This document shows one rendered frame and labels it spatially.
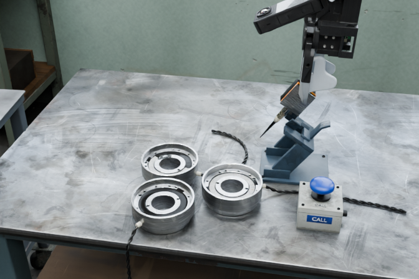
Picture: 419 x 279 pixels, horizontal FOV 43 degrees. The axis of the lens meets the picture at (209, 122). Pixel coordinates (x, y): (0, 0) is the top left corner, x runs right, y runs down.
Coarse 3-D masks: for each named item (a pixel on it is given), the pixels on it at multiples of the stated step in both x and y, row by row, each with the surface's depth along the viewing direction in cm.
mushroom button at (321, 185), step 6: (312, 180) 87; (318, 180) 87; (324, 180) 87; (330, 180) 87; (312, 186) 86; (318, 186) 86; (324, 186) 86; (330, 186) 86; (318, 192) 85; (324, 192) 85; (330, 192) 86
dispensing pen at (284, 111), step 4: (296, 80) 93; (292, 84) 94; (288, 88) 95; (284, 92) 95; (288, 92) 94; (284, 96) 94; (280, 100) 95; (284, 108) 95; (280, 112) 96; (284, 112) 96; (288, 112) 96; (276, 116) 97; (280, 116) 96; (276, 120) 97; (272, 124) 98; (268, 128) 98; (264, 132) 99; (260, 136) 100
